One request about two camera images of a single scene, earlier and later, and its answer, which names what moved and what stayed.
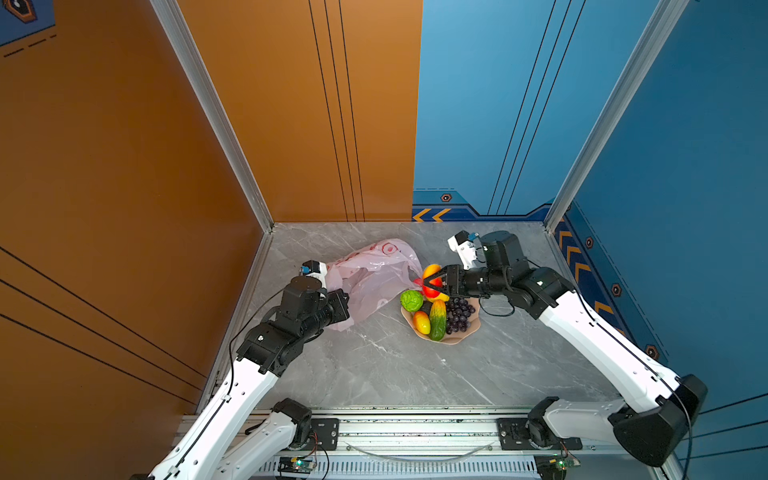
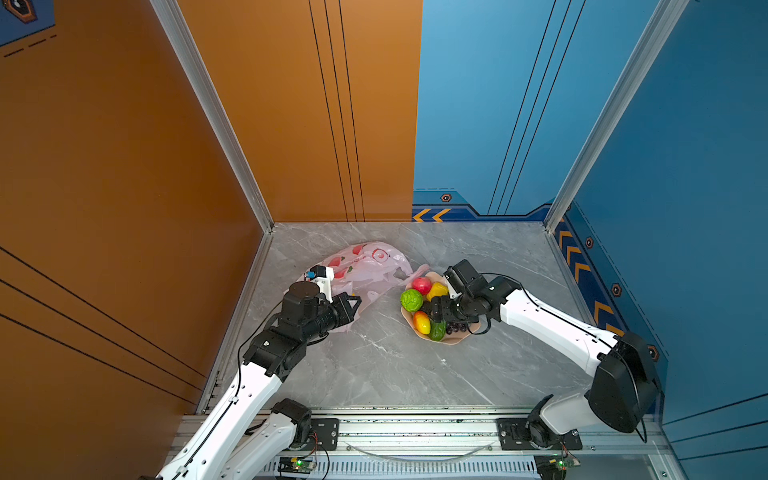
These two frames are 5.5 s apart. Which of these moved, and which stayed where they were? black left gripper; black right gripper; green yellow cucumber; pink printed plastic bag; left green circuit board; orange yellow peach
Moved: black right gripper; pink printed plastic bag
Stayed: black left gripper; green yellow cucumber; orange yellow peach; left green circuit board
